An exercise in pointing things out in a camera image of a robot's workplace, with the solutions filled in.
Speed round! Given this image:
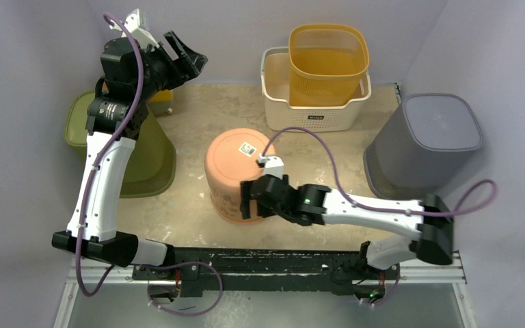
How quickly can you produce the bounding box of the aluminium rail frame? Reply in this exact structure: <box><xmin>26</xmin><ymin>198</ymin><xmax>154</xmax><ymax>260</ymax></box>
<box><xmin>55</xmin><ymin>244</ymin><xmax>465</xmax><ymax>327</ymax></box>

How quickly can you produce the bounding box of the orange bin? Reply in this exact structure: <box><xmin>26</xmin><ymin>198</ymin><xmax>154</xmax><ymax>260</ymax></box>
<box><xmin>204</xmin><ymin>128</ymin><xmax>269</xmax><ymax>223</ymax></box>

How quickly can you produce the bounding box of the small round drawer cabinet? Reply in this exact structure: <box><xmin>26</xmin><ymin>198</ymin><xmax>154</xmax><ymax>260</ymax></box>
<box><xmin>101</xmin><ymin>77</ymin><xmax>175</xmax><ymax>116</ymax></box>

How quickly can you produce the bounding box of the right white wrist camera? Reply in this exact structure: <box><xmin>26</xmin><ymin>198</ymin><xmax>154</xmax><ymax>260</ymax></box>
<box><xmin>256</xmin><ymin>154</ymin><xmax>284</xmax><ymax>179</ymax></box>

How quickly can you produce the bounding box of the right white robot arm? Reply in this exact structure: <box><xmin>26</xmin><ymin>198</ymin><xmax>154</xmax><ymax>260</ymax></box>
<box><xmin>240</xmin><ymin>174</ymin><xmax>453</xmax><ymax>278</ymax></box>

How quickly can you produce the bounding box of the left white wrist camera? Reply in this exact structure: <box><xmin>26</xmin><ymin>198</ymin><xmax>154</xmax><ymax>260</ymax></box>
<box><xmin>122</xmin><ymin>8</ymin><xmax>159</xmax><ymax>51</ymax></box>

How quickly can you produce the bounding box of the yellow mesh bin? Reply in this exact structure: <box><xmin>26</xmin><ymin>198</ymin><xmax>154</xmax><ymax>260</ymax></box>
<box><xmin>288</xmin><ymin>23</ymin><xmax>370</xmax><ymax>107</ymax></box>

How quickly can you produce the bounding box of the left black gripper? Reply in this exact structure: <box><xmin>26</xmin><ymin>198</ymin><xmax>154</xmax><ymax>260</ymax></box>
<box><xmin>135</xmin><ymin>31</ymin><xmax>206</xmax><ymax>103</ymax></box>

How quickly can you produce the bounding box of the white perforated storage basket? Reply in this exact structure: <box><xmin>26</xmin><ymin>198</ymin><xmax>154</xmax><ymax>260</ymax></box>
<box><xmin>260</xmin><ymin>47</ymin><xmax>372</xmax><ymax>133</ymax></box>

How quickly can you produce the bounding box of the olive green mesh bin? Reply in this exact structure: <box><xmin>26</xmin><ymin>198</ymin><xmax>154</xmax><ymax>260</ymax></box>
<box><xmin>64</xmin><ymin>91</ymin><xmax>176</xmax><ymax>198</ymax></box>

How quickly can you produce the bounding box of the grey mesh waste bin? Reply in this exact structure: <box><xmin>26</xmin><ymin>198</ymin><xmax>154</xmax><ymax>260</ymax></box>
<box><xmin>363</xmin><ymin>93</ymin><xmax>483</xmax><ymax>200</ymax></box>

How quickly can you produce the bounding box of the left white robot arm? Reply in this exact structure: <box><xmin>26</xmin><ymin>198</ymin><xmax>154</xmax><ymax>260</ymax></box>
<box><xmin>51</xmin><ymin>31</ymin><xmax>207</xmax><ymax>279</ymax></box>

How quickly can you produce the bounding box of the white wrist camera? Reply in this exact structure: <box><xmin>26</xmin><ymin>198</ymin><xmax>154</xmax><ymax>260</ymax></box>
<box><xmin>122</xmin><ymin>8</ymin><xmax>159</xmax><ymax>51</ymax></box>
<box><xmin>256</xmin><ymin>154</ymin><xmax>284</xmax><ymax>179</ymax></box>

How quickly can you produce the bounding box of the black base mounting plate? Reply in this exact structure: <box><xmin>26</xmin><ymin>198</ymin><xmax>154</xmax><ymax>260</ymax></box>
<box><xmin>132</xmin><ymin>247</ymin><xmax>400</xmax><ymax>297</ymax></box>

